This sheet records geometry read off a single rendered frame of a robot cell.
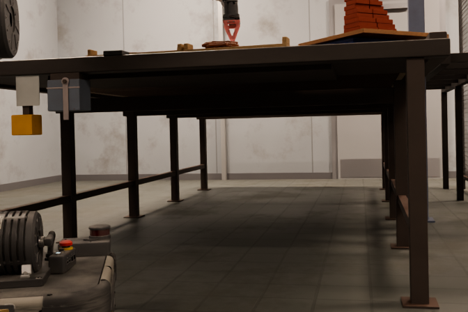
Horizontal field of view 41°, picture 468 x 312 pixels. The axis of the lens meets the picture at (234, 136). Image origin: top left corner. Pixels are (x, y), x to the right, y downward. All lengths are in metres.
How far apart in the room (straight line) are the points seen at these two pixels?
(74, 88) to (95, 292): 1.06
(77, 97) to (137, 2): 5.88
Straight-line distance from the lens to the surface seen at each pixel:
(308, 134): 7.63
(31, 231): 1.68
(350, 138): 7.56
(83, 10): 8.53
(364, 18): 3.13
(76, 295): 1.56
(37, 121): 2.56
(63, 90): 2.46
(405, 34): 2.87
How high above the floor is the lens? 0.62
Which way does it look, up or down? 1 degrees down
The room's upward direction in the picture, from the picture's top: 1 degrees counter-clockwise
